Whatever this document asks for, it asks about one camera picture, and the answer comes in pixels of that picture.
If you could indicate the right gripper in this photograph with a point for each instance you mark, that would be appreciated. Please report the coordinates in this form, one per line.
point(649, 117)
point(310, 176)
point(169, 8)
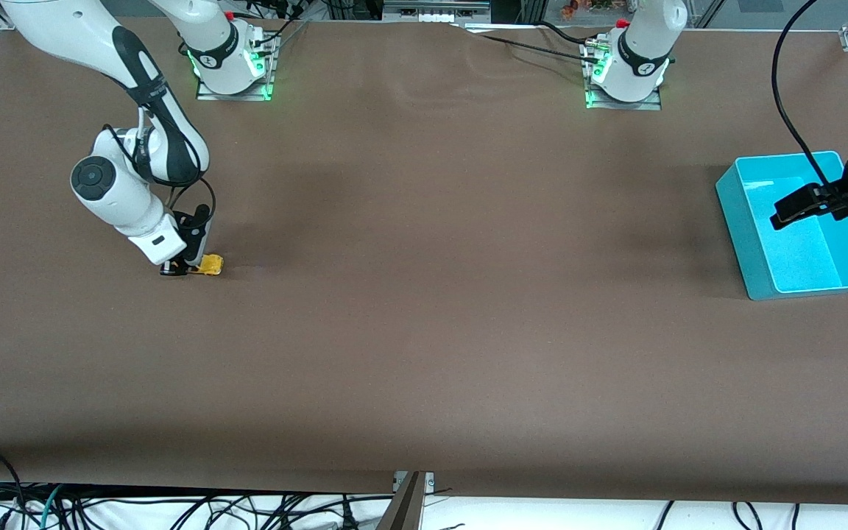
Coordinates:
point(194, 237)

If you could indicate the yellow beetle toy car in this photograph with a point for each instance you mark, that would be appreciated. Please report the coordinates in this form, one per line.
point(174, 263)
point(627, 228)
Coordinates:
point(212, 265)

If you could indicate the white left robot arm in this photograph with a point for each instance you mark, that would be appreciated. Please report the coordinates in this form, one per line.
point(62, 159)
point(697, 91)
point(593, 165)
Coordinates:
point(641, 51)

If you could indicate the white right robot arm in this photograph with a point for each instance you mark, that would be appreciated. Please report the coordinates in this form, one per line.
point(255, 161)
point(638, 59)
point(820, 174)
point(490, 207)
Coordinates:
point(63, 22)

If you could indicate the teal plastic bin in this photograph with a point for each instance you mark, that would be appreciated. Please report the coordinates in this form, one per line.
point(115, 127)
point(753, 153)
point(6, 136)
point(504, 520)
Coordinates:
point(799, 258)

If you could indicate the brown table cover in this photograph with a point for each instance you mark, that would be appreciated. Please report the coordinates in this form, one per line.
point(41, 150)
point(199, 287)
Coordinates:
point(424, 294)

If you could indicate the orange background object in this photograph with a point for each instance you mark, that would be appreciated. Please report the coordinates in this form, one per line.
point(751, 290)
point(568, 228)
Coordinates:
point(570, 9)

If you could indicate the white power strip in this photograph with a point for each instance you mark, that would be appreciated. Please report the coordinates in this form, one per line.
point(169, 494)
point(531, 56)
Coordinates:
point(435, 16)

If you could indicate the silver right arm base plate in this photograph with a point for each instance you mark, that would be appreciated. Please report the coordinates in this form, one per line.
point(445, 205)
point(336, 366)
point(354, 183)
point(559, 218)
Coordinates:
point(236, 96)

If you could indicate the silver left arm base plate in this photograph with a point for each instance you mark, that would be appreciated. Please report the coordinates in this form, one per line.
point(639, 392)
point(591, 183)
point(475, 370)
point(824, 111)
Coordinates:
point(626, 105)

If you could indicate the silver post bracket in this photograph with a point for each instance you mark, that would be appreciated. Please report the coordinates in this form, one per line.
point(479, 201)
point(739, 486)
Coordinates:
point(430, 482)

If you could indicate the aluminium frame post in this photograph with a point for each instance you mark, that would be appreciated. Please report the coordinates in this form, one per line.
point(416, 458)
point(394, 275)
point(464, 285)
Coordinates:
point(402, 511)

